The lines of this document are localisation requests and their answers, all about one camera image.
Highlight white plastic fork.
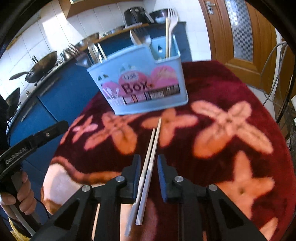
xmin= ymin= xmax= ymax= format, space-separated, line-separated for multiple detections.
xmin=167 ymin=9 xmax=179 ymax=58

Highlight person left hand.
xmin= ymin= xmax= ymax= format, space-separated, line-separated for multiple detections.
xmin=1 ymin=171 xmax=37 ymax=220

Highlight wooden chopstick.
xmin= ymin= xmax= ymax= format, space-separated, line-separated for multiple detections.
xmin=166 ymin=17 xmax=170 ymax=58
xmin=97 ymin=43 xmax=107 ymax=60

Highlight grey cables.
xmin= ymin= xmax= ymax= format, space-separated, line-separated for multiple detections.
xmin=261 ymin=41 xmax=292 ymax=107

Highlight red floral table cloth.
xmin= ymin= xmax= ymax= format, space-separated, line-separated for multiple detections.
xmin=41 ymin=61 xmax=295 ymax=240

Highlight black wok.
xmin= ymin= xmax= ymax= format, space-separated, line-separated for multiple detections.
xmin=9 ymin=51 xmax=58 ymax=83

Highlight steel mixing bowl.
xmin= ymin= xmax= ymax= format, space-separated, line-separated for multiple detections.
xmin=74 ymin=33 xmax=99 ymax=50

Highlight wooden door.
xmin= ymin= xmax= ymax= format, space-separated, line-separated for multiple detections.
xmin=199 ymin=0 xmax=277 ymax=93

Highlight small steel bowl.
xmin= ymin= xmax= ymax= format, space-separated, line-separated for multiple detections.
xmin=105 ymin=25 xmax=125 ymax=36

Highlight steel kettle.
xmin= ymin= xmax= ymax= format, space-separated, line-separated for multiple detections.
xmin=60 ymin=49 xmax=71 ymax=62

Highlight black air fryer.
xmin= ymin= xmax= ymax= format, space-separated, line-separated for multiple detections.
xmin=124 ymin=6 xmax=154 ymax=26

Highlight silver door handle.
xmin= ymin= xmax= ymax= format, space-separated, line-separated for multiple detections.
xmin=206 ymin=1 xmax=216 ymax=15

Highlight light blue utensil box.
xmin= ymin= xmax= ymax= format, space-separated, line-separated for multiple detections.
xmin=87 ymin=36 xmax=189 ymax=115

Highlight black rice cooker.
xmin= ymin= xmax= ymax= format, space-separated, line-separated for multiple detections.
xmin=149 ymin=9 xmax=168 ymax=24

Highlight blue base cabinets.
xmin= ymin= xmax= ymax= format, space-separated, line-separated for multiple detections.
xmin=10 ymin=22 xmax=192 ymax=186

